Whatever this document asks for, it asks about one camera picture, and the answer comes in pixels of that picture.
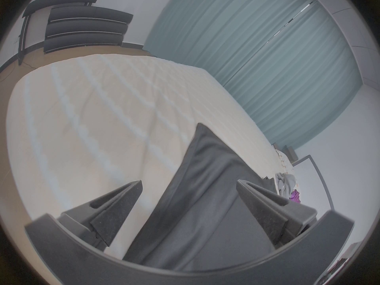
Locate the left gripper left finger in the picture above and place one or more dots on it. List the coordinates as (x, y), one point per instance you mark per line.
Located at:
(115, 209)

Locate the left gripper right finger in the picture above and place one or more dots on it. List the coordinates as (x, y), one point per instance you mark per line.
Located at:
(267, 209)

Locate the black T-shirt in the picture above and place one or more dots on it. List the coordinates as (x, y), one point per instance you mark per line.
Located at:
(202, 203)

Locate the pile of clothes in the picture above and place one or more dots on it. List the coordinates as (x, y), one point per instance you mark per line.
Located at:
(295, 196)

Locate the bed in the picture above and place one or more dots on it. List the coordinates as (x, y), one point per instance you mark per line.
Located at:
(104, 114)

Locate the grey garment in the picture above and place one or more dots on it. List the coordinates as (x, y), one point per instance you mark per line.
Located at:
(285, 185)

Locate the white printed pillow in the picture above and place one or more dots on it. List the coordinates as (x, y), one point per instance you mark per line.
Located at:
(282, 162)

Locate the grey bedside table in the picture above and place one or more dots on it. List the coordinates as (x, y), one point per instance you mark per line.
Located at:
(289, 153)

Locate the blue-green curtain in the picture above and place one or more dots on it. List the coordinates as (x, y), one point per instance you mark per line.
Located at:
(267, 70)

